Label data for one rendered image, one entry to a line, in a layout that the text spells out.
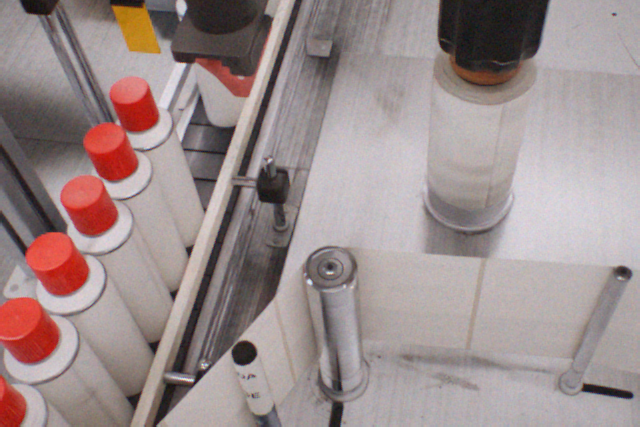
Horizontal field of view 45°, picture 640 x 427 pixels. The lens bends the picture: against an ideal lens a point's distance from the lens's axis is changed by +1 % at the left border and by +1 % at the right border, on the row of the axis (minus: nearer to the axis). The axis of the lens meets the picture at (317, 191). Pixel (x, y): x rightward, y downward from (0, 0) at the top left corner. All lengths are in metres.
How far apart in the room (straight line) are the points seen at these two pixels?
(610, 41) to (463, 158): 0.42
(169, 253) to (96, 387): 0.15
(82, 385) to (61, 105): 0.52
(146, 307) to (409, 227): 0.27
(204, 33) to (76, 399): 0.30
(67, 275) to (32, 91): 0.54
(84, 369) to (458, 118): 0.35
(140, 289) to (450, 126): 0.30
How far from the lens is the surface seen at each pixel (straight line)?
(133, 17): 0.67
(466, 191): 0.72
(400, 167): 0.81
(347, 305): 0.54
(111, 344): 0.63
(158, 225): 0.67
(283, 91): 0.91
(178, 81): 0.82
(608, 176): 0.84
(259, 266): 0.81
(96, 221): 0.59
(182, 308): 0.70
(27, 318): 0.54
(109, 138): 0.61
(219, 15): 0.62
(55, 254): 0.56
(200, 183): 0.83
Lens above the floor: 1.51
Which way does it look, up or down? 53 degrees down
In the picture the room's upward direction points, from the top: 7 degrees counter-clockwise
